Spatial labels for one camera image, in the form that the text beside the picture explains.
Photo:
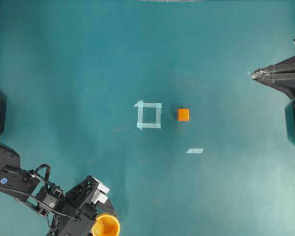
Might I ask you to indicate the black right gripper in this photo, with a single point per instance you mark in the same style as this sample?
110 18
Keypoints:
280 76

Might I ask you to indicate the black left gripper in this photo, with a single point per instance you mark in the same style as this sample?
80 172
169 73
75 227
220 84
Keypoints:
79 209

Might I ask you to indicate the yellow orange plastic cup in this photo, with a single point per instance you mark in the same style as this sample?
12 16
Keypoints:
106 225

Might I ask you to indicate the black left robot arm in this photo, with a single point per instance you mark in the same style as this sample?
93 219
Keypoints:
31 188

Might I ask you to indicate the small light blue tape strip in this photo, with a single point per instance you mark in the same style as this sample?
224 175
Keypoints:
195 151

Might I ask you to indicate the light blue tape square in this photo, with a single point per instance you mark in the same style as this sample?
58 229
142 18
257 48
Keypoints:
141 105

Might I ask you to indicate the orange cube block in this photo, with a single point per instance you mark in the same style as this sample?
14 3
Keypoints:
183 115

